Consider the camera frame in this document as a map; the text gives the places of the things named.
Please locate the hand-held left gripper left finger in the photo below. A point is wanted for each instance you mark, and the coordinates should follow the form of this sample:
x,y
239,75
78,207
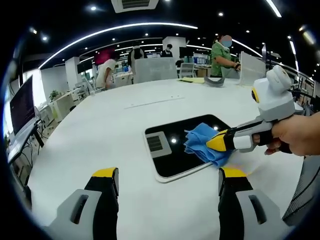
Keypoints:
x,y
105,200

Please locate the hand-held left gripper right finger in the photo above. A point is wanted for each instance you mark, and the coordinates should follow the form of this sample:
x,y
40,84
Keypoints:
x,y
231,200

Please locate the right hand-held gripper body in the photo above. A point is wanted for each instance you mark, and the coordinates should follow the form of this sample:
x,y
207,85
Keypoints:
x,y
273,100

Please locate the blue cleaning cloth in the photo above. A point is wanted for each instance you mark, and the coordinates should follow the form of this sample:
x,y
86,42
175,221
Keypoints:
x,y
197,142

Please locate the black glass scale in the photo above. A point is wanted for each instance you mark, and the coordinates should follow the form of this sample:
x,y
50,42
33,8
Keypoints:
x,y
175,160

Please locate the person's right hand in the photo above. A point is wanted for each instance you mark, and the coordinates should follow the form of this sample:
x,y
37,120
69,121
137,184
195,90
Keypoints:
x,y
300,135

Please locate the white standing partition panel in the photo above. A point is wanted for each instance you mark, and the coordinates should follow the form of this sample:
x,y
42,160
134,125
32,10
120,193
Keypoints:
x,y
252,67

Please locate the grey curved headset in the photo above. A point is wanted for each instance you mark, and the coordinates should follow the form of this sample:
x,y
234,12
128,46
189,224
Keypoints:
x,y
215,83

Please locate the grey mesh office chair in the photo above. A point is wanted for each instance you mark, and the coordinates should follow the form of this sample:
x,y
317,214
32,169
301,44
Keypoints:
x,y
305,190

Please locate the yellow paper sheet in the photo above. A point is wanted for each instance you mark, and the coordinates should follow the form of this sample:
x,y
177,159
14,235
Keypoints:
x,y
191,80

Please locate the white office chair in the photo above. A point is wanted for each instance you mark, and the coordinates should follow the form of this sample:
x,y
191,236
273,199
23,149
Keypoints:
x,y
187,70

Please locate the side desk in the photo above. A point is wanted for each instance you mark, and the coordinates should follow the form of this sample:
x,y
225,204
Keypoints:
x,y
20,142

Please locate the grey desk divider screen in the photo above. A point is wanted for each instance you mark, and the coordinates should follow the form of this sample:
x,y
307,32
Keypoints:
x,y
155,70

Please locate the potted green plant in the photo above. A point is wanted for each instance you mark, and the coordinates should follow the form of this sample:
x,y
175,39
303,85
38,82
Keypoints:
x,y
53,95

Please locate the computer monitor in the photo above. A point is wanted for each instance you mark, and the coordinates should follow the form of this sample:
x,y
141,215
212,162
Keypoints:
x,y
22,107

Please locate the ceiling air vent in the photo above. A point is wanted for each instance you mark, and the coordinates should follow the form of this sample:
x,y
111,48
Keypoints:
x,y
135,5

